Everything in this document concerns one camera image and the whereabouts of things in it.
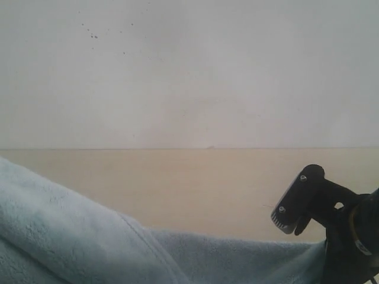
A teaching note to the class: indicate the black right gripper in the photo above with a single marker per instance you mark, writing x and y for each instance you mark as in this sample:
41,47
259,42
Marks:
344,262

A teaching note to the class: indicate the light blue terry towel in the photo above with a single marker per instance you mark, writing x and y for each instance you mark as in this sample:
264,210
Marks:
51,234

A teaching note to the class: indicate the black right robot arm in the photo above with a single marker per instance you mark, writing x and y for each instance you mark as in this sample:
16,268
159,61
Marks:
366,227

